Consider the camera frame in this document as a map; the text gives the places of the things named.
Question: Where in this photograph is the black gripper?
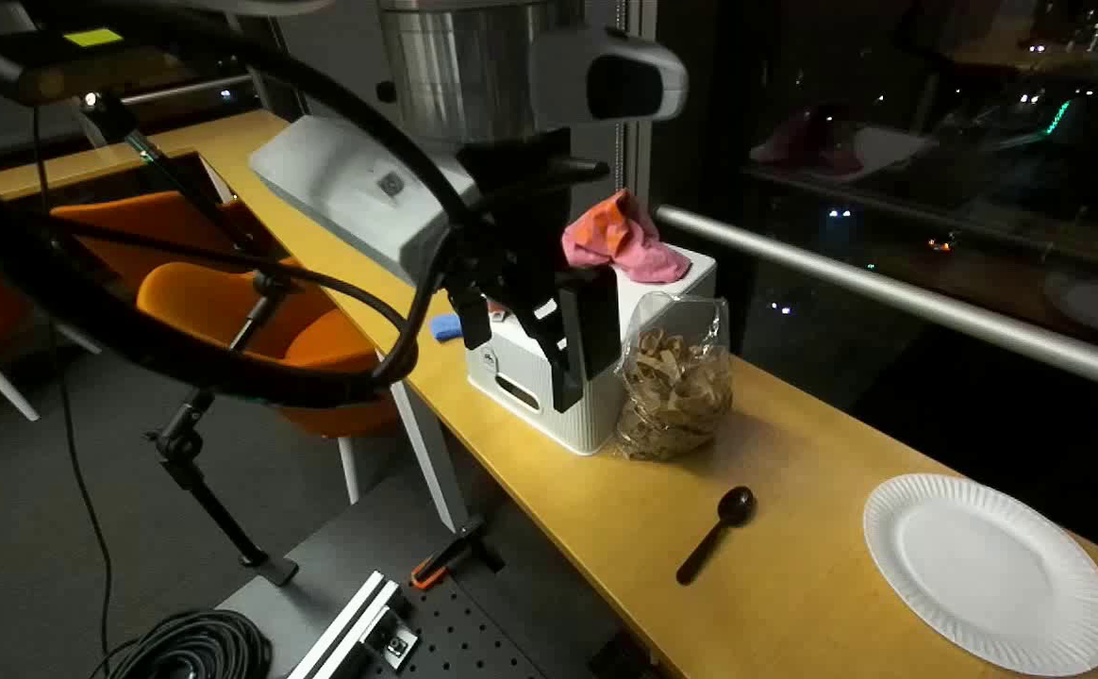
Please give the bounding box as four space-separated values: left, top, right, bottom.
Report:
445 139 622 416

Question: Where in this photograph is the pink shirt orange print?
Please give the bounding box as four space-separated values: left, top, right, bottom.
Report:
559 186 693 291

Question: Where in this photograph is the white plastic basket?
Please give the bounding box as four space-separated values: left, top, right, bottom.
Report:
461 242 722 459

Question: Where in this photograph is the white table leg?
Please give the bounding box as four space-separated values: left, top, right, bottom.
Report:
390 372 474 540

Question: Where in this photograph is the orange black clamp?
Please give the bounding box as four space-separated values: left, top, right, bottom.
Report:
407 520 505 594

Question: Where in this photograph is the black plastic spoon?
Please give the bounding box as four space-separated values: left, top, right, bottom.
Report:
673 484 757 589

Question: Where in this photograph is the black perforated breadboard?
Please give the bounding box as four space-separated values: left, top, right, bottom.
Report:
371 576 551 679

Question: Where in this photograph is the silver metal handrail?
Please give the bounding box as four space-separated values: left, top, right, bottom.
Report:
658 203 1098 405

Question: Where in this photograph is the white paper plate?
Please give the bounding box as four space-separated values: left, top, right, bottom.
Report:
862 471 1098 679

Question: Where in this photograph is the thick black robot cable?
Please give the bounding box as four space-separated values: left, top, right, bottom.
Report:
0 0 478 412

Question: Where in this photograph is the grey metal base plate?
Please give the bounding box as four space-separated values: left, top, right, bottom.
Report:
217 476 484 679

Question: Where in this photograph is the aluminium extrusion rail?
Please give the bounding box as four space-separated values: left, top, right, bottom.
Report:
285 568 425 679

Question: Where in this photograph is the black articulated camera stand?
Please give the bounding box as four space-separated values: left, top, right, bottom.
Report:
81 89 301 591

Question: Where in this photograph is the coiled black cable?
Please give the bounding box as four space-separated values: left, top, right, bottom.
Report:
92 606 276 679

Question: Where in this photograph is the thin black cable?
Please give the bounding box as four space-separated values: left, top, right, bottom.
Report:
30 104 116 657

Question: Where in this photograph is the black stereo camera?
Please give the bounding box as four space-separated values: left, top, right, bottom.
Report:
0 21 251 110

